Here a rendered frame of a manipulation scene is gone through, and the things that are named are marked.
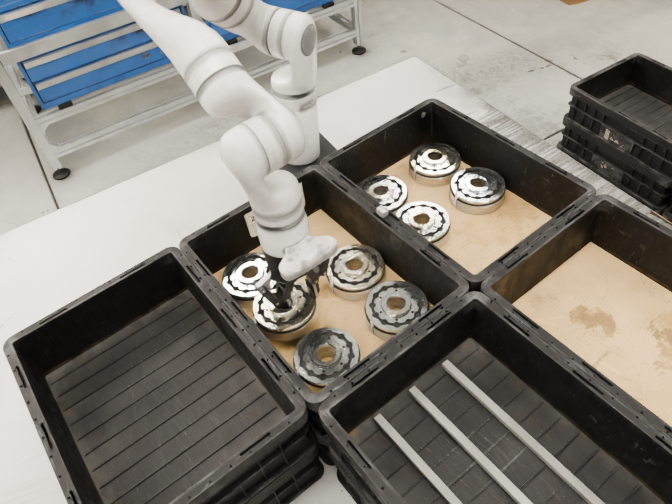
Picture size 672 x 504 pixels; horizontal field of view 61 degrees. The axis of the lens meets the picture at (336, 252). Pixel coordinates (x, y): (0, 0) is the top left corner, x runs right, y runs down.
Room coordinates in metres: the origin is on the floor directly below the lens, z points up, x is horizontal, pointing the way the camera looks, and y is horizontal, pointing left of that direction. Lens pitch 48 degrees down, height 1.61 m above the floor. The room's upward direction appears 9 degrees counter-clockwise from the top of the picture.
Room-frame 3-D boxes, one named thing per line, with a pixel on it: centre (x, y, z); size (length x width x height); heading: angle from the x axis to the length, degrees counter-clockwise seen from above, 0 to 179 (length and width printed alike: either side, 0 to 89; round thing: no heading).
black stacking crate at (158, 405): (0.44, 0.29, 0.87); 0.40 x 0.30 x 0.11; 31
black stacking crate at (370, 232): (0.60, 0.04, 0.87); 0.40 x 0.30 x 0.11; 31
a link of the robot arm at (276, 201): (0.57, 0.08, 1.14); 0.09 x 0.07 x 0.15; 121
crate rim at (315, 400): (0.60, 0.04, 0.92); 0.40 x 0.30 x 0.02; 31
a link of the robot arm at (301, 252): (0.56, 0.06, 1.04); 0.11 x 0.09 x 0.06; 31
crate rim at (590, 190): (0.75, -0.22, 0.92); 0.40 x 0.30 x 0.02; 31
